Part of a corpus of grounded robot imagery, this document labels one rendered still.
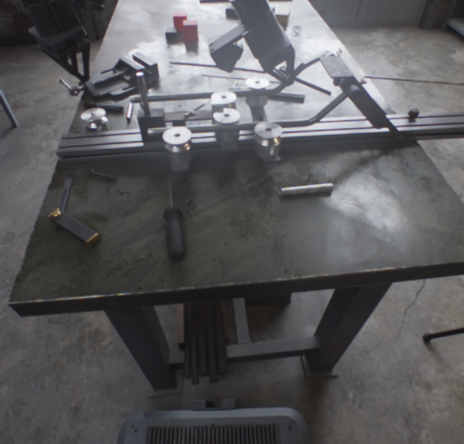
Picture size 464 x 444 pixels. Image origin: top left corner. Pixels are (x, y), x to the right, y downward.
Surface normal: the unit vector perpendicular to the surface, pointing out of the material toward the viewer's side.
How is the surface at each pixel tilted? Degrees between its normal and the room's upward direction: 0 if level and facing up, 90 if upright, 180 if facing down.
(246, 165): 0
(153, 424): 0
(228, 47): 90
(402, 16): 90
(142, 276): 0
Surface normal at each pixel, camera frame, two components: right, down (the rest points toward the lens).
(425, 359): 0.00, -0.66
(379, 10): 0.11, 0.74
